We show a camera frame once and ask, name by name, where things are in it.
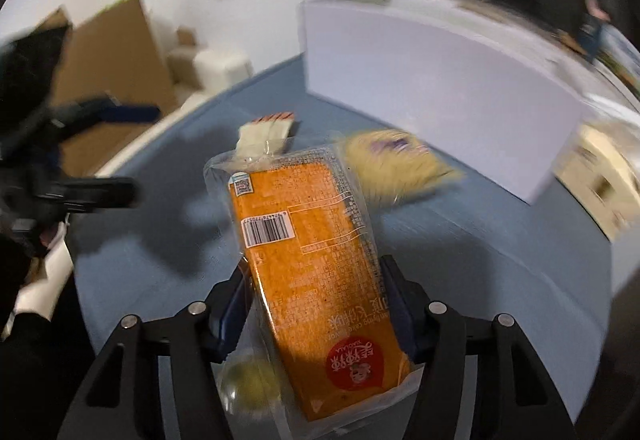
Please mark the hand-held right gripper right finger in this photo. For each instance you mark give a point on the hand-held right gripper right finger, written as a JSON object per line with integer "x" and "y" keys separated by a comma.
{"x": 398, "y": 312}

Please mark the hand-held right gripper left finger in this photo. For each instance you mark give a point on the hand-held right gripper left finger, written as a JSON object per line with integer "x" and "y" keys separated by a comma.
{"x": 230, "y": 320}

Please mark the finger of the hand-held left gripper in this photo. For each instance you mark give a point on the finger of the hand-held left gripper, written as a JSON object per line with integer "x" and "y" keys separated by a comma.
{"x": 125, "y": 112}
{"x": 100, "y": 195}

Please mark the orange cake packet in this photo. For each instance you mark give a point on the orange cake packet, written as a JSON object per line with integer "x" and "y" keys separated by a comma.
{"x": 310, "y": 260}

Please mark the white cardboard box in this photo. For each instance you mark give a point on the white cardboard box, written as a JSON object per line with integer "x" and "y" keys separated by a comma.
{"x": 425, "y": 85}

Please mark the person's left forearm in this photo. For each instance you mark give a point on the person's left forearm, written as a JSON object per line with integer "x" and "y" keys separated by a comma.
{"x": 22, "y": 360}

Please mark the flat brown cardboard sheet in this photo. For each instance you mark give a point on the flat brown cardboard sheet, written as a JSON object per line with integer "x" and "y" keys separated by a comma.
{"x": 120, "y": 60}

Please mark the yellow jelly cup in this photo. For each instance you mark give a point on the yellow jelly cup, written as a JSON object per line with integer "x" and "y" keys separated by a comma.
{"x": 247, "y": 380}

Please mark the blue-grey table cloth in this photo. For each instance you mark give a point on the blue-grey table cloth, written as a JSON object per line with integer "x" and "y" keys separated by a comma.
{"x": 475, "y": 280}

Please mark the cream packet red striped edge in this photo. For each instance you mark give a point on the cream packet red striped edge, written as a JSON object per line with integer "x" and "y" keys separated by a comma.
{"x": 262, "y": 137}

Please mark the yellow-green snack packet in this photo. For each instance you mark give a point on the yellow-green snack packet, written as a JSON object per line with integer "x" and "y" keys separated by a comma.
{"x": 395, "y": 165}

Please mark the yellow tissue pack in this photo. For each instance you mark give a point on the yellow tissue pack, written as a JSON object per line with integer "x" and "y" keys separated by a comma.
{"x": 600, "y": 180}

